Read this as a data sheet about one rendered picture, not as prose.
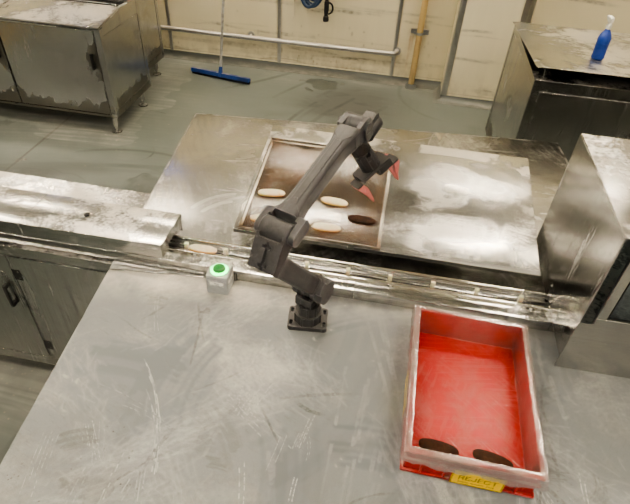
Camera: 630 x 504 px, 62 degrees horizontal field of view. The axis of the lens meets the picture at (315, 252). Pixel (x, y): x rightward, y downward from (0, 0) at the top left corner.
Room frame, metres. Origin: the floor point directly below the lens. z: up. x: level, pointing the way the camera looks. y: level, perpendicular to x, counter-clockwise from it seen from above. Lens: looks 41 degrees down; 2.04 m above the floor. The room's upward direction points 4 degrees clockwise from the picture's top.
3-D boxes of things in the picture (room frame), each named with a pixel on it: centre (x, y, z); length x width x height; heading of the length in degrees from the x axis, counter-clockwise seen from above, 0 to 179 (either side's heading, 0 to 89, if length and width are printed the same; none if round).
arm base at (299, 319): (1.09, 0.01, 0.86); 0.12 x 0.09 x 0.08; 88
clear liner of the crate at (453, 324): (0.83, -0.43, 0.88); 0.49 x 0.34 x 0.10; 171
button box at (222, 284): (1.21, 0.30, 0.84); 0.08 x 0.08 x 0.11; 82
